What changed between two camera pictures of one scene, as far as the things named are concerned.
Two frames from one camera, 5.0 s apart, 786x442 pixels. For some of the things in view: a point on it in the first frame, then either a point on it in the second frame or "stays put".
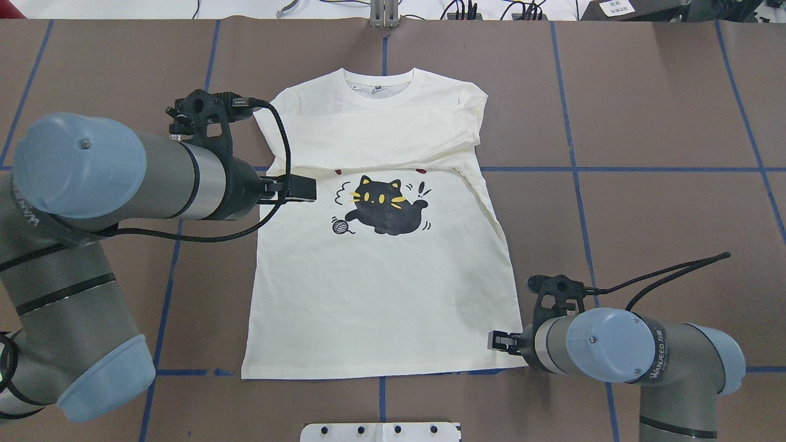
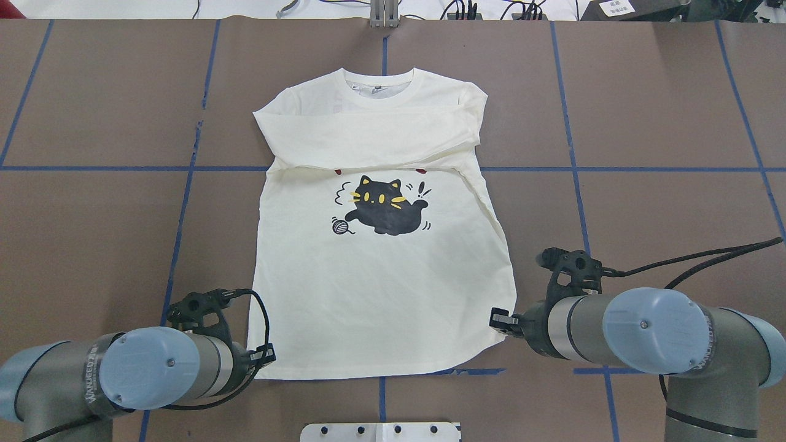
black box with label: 637,11 stays put
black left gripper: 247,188 -> 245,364
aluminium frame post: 384,13 stays put
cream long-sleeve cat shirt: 400,265 stays put
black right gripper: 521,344 -> 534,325
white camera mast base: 381,432 stays put
